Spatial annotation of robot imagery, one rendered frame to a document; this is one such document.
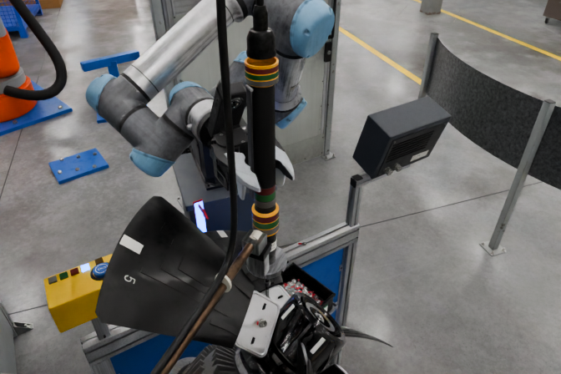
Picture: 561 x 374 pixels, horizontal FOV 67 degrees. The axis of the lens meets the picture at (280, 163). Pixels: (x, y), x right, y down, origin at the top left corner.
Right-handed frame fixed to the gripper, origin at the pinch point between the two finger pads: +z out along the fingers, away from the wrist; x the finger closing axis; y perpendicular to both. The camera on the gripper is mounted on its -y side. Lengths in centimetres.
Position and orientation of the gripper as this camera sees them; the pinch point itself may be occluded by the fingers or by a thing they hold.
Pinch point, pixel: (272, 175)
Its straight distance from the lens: 60.2
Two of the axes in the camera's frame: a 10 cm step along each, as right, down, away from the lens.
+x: -8.6, 2.9, -4.3
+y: 0.0, 8.3, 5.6
